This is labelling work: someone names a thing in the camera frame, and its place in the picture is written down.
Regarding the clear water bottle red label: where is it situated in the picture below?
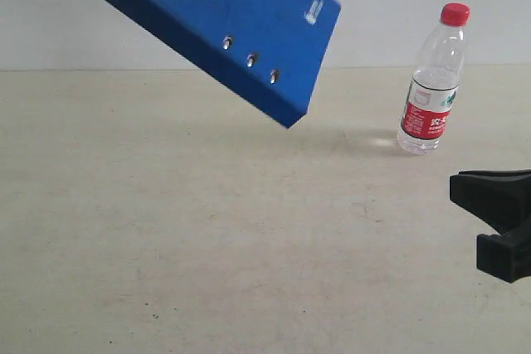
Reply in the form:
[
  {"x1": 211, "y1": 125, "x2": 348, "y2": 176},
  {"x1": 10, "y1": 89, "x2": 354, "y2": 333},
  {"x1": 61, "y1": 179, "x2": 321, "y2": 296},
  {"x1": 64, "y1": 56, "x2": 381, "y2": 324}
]
[{"x1": 397, "y1": 2, "x2": 470, "y2": 155}]

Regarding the blue ring-binder notebook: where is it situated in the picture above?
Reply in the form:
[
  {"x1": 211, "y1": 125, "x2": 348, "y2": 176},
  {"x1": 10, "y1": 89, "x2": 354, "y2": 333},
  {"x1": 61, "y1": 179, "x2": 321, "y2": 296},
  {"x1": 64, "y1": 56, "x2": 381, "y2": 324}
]
[{"x1": 105, "y1": 0, "x2": 341, "y2": 128}]

